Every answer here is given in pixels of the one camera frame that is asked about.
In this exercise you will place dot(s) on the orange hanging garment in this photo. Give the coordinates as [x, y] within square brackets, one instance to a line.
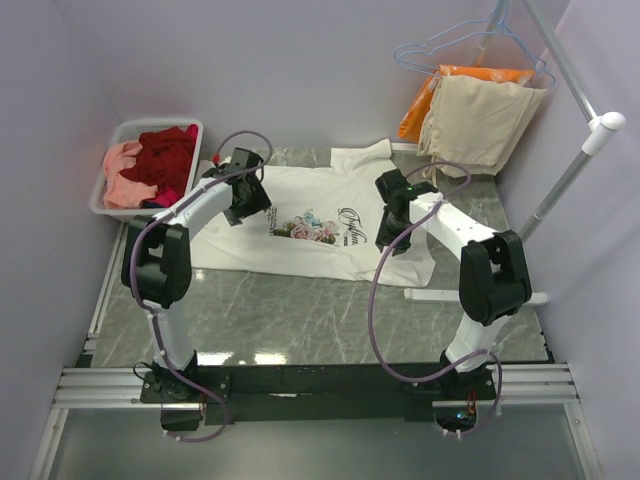
[410, 126]

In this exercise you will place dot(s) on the dark red garment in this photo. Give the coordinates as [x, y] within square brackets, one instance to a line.
[160, 160]

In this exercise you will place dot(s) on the beige hanging garment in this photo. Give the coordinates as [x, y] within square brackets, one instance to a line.
[476, 123]

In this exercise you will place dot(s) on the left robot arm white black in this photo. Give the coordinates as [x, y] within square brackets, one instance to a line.
[157, 266]

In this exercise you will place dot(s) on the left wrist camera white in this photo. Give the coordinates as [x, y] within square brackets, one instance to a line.
[220, 161]

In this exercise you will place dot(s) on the white floral print t-shirt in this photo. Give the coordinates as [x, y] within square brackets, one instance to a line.
[322, 222]

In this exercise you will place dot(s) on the aluminium black mounting rail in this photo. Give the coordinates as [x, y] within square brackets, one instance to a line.
[226, 394]

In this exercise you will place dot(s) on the white plastic laundry basket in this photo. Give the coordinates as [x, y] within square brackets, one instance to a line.
[149, 165]

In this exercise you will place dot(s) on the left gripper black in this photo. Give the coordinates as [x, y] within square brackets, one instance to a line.
[260, 202]

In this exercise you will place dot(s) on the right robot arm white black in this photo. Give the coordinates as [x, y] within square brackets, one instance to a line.
[494, 281]

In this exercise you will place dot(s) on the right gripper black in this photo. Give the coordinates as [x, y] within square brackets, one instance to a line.
[383, 238]

